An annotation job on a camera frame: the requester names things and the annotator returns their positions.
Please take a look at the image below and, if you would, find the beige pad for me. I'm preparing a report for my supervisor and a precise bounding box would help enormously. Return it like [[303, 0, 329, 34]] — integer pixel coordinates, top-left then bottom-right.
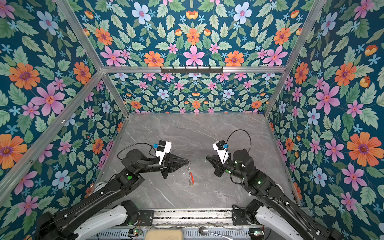
[[144, 229, 184, 240]]

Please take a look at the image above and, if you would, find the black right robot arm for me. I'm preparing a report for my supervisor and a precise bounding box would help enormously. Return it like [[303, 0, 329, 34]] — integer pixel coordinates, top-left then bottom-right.
[[206, 149, 343, 240]]

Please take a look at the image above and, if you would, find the metal keyring with red grip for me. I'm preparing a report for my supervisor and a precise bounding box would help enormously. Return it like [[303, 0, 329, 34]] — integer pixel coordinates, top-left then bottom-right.
[[186, 161, 195, 186]]

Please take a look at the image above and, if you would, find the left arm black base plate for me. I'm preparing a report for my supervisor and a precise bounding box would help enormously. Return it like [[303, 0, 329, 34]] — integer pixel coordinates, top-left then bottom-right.
[[125, 210, 155, 227]]

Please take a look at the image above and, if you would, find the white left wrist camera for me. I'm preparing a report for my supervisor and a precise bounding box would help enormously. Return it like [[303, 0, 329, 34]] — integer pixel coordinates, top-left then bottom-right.
[[156, 140, 172, 165]]

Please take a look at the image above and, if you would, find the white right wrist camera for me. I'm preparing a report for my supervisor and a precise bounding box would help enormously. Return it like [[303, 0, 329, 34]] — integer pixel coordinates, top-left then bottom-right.
[[213, 140, 230, 165]]

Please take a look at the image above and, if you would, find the round metal knob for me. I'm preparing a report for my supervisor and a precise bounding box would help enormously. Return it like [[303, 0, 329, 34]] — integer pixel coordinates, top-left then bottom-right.
[[199, 226, 209, 236]]

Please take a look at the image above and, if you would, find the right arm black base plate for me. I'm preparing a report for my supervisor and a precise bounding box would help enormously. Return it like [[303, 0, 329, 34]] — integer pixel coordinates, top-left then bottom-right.
[[232, 206, 260, 226]]

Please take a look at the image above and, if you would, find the black hook rack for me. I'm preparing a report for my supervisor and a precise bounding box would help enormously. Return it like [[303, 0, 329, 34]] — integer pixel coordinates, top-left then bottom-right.
[[160, 67, 224, 74]]

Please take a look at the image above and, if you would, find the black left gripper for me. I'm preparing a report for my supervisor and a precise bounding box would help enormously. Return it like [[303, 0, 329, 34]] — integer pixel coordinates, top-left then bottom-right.
[[136, 149, 189, 180]]

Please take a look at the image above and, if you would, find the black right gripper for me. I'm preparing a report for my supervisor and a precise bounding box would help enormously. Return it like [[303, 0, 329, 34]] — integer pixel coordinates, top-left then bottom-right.
[[206, 154, 247, 183]]

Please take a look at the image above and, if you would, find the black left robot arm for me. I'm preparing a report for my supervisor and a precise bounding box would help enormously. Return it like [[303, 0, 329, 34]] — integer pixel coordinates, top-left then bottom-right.
[[35, 149, 190, 240]]

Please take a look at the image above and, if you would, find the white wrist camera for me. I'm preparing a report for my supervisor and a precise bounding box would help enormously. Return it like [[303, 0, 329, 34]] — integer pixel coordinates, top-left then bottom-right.
[[156, 140, 172, 165], [213, 140, 230, 165]]

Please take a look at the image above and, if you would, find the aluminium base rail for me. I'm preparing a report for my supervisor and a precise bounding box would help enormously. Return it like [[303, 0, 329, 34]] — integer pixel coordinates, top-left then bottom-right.
[[77, 207, 265, 229]]

